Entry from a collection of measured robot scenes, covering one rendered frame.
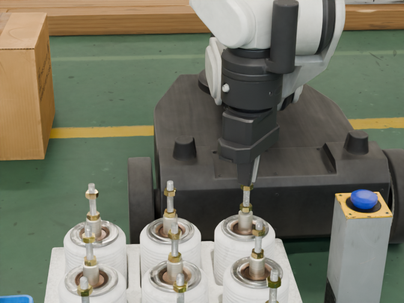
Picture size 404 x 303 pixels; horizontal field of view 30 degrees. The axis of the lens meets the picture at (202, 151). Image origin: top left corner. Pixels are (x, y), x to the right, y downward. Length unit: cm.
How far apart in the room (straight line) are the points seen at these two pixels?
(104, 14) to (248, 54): 187
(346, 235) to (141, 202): 46
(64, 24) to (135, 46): 30
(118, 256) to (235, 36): 39
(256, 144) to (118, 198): 74
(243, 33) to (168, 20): 189
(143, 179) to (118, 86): 97
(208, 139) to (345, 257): 60
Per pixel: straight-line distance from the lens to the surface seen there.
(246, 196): 116
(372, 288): 122
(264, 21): 102
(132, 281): 121
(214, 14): 102
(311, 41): 133
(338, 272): 119
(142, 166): 149
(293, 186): 148
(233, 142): 108
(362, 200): 115
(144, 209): 145
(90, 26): 288
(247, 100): 105
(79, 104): 228
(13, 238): 167
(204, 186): 146
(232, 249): 117
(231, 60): 104
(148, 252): 117
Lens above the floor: 90
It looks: 27 degrees down
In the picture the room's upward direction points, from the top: 1 degrees clockwise
